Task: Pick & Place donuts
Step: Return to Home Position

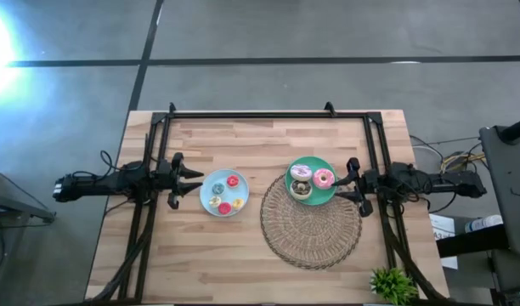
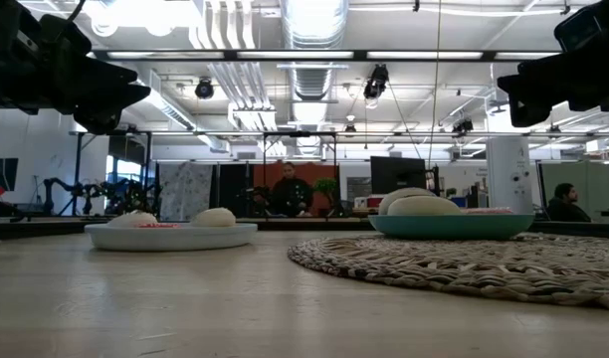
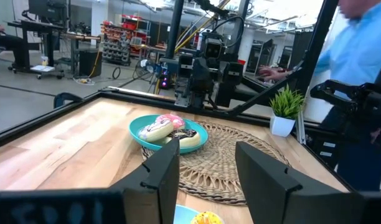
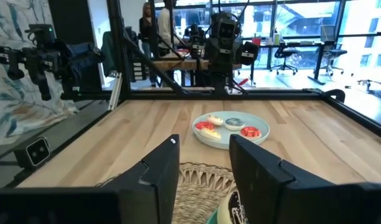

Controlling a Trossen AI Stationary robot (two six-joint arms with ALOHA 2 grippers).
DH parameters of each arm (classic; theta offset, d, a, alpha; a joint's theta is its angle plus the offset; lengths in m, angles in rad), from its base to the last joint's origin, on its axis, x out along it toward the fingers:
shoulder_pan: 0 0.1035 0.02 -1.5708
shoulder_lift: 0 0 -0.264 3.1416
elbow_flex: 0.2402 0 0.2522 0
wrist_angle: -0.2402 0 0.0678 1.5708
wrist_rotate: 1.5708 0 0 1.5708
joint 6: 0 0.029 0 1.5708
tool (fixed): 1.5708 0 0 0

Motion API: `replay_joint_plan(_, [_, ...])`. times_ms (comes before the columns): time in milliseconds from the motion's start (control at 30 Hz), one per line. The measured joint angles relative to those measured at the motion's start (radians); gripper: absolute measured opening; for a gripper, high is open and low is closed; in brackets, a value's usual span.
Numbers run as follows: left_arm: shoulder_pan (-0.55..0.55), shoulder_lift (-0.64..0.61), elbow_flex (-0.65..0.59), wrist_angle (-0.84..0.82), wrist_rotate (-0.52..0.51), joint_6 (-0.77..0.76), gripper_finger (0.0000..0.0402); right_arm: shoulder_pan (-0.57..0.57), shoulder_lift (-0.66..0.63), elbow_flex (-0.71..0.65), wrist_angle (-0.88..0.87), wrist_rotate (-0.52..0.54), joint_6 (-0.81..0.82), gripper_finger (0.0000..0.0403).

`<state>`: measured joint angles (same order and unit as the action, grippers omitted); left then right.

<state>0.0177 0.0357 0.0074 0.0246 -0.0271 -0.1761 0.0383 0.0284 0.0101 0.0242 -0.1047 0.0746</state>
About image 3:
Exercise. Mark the person's hand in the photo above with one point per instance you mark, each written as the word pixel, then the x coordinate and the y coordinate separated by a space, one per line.
pixel 271 73

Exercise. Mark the shelf rack with red bins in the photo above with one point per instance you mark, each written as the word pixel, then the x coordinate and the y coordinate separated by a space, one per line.
pixel 115 46

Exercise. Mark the large pink iced donut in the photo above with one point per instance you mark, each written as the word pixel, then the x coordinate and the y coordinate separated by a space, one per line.
pixel 175 119

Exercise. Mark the spiky green plant white pot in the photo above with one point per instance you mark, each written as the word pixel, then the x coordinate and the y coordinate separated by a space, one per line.
pixel 284 124

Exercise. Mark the small yellow sprinkled donut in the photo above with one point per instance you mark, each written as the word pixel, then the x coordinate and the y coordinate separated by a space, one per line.
pixel 206 218

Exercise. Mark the round woven straw mat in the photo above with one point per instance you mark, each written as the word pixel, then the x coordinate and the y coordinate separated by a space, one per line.
pixel 215 161

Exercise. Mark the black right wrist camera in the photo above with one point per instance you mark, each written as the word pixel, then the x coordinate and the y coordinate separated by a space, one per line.
pixel 213 49

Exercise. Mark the wooden top table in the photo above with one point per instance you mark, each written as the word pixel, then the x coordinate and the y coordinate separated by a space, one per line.
pixel 81 37

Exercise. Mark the black labelled control box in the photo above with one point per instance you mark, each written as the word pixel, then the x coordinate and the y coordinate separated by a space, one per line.
pixel 318 140

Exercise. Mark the large lilac iced donut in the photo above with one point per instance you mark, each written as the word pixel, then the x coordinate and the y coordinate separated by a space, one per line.
pixel 154 130

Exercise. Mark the black rolling desk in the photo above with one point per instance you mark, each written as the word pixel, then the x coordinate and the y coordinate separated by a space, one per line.
pixel 48 40

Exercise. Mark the person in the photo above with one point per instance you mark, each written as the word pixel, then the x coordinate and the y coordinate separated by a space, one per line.
pixel 7 42
pixel 358 46

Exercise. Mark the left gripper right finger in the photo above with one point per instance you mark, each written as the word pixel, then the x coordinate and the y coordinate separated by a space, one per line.
pixel 271 193

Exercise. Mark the black table clamp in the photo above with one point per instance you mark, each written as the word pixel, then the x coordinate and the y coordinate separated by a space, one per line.
pixel 61 96

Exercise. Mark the black aluminium table frame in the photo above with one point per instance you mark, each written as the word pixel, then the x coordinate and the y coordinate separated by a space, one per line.
pixel 38 123

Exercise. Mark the black computer box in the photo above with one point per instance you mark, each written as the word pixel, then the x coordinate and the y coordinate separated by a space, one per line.
pixel 91 62

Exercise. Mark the light blue plate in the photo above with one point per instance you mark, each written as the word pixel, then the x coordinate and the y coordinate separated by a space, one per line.
pixel 181 216

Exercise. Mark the black desk monitor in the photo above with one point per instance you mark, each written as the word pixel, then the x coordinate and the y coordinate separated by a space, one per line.
pixel 47 9

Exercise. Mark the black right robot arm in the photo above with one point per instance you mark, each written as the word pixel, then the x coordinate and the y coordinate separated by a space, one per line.
pixel 220 99

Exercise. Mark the black upright panel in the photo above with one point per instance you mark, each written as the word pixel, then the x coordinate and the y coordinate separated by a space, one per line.
pixel 301 46

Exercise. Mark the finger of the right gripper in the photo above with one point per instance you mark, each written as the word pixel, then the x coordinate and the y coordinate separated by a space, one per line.
pixel 234 82
pixel 185 81

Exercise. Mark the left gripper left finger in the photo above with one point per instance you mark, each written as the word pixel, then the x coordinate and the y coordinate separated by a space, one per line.
pixel 159 186

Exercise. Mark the round floor fan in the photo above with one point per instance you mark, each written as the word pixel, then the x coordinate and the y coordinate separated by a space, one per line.
pixel 145 68

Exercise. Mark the large chocolate iced donut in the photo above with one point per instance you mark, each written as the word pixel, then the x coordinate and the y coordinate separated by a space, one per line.
pixel 187 138

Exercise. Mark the teal green plate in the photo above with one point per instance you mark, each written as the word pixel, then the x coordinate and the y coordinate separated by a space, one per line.
pixel 145 119

